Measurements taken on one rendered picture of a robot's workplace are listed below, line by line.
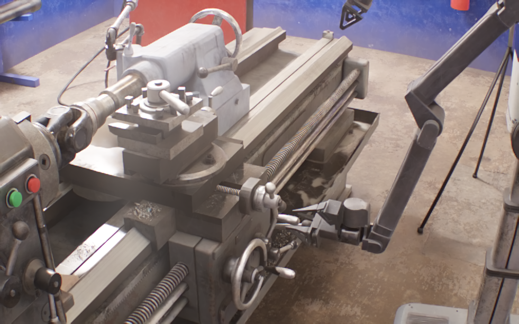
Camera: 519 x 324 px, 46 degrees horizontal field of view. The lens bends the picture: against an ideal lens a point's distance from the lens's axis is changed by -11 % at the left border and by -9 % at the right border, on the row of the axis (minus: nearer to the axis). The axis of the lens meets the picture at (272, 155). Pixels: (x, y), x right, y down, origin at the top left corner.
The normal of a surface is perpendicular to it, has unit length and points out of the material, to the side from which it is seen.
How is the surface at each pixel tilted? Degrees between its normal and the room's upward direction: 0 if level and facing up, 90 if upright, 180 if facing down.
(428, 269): 0
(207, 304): 90
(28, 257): 90
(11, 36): 90
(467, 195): 0
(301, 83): 36
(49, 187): 100
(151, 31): 90
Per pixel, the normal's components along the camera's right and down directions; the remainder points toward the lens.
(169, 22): -0.04, 0.45
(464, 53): -0.34, 0.43
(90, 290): 0.56, -0.61
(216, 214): 0.02, -0.89
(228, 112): 0.93, 0.19
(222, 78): 0.85, -0.19
